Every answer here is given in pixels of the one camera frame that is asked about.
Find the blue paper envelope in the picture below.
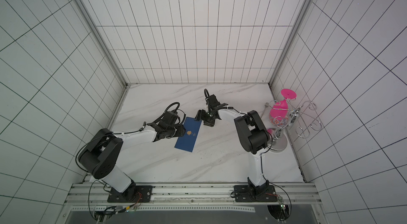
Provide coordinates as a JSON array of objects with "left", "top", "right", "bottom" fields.
[{"left": 174, "top": 117, "right": 201, "bottom": 153}]

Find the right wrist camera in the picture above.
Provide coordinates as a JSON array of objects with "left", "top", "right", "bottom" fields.
[{"left": 195, "top": 110, "right": 206, "bottom": 121}]

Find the aluminium mounting rail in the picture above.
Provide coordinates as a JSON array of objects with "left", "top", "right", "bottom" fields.
[{"left": 65, "top": 182, "right": 322, "bottom": 207}]

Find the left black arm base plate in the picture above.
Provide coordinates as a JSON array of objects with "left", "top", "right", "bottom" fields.
[{"left": 107, "top": 185, "right": 153, "bottom": 203}]

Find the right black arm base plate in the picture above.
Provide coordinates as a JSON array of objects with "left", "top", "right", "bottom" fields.
[{"left": 230, "top": 185, "right": 278, "bottom": 203}]

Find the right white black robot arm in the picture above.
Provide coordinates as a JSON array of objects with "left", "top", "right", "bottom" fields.
[{"left": 196, "top": 90, "right": 272, "bottom": 195}]

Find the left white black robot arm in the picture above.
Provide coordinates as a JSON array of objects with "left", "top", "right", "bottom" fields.
[{"left": 76, "top": 110, "right": 186, "bottom": 194}]

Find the pink wine glass upside down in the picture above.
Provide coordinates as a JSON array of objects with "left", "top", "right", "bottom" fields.
[{"left": 269, "top": 88, "right": 297, "bottom": 128}]

